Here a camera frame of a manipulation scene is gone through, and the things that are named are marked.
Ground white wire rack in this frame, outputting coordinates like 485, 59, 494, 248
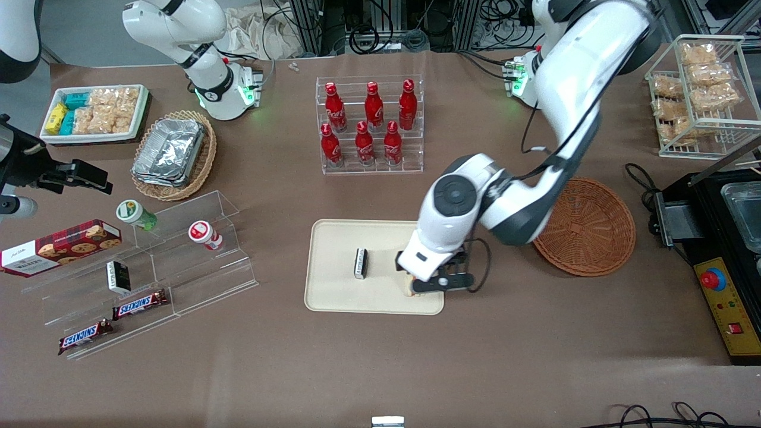
645, 34, 761, 160

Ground yellow snack packet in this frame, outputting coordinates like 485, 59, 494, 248
46, 102, 68, 136

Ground steel pan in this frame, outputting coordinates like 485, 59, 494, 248
721, 183, 761, 254

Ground brown snickers bar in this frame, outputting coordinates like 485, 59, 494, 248
58, 319, 114, 355
112, 289, 169, 321

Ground grey metal bar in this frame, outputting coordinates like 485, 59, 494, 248
688, 136, 761, 186

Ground green lidded cup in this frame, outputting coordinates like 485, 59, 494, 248
116, 200, 159, 232

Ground aluminium foil tray stack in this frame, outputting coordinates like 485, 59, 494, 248
132, 118, 206, 188

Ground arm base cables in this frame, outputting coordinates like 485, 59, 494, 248
223, 51, 278, 91
457, 49, 519, 81

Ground red tartan cookie box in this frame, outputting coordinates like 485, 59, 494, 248
0, 219, 122, 278

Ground beige rectangular tray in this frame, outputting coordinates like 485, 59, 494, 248
304, 219, 445, 315

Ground red cola bottle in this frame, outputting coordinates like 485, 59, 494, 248
321, 123, 344, 168
355, 121, 376, 167
364, 81, 385, 133
383, 121, 404, 167
398, 79, 419, 132
325, 82, 348, 133

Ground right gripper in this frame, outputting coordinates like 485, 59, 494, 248
0, 113, 114, 196

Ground aluminium frame post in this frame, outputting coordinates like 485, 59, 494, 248
290, 0, 325, 58

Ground clear acrylic stepped shelf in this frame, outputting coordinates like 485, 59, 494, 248
21, 190, 259, 361

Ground clear rice cracker bag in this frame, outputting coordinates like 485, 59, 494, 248
88, 87, 141, 115
73, 106, 136, 135

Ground clear acrylic bottle rack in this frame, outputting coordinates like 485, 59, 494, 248
316, 75, 424, 175

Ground brown round wicker basket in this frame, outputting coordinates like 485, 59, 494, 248
533, 177, 637, 278

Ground small black box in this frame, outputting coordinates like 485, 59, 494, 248
106, 260, 131, 295

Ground black cable at table edge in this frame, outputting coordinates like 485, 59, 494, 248
598, 402, 761, 428

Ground black cable beside machine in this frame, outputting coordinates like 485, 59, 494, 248
624, 162, 662, 210

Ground coiled black cable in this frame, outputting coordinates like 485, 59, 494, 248
348, 24, 382, 56

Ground light oval wicker basket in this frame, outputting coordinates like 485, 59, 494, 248
131, 110, 218, 202

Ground yellow control panel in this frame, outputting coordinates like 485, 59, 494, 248
694, 257, 761, 365

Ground red lidded cup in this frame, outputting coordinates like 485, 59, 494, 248
188, 221, 224, 251

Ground beige crumpled cloth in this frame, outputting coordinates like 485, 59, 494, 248
223, 6, 305, 60

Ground black machine housing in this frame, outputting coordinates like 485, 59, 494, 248
651, 171, 761, 365

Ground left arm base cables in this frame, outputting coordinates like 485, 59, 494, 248
457, 49, 519, 81

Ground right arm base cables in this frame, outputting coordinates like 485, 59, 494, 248
223, 51, 278, 91

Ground white rectangular snack tray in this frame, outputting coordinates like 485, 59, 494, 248
40, 84, 150, 145

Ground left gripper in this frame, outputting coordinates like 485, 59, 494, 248
395, 232, 469, 282

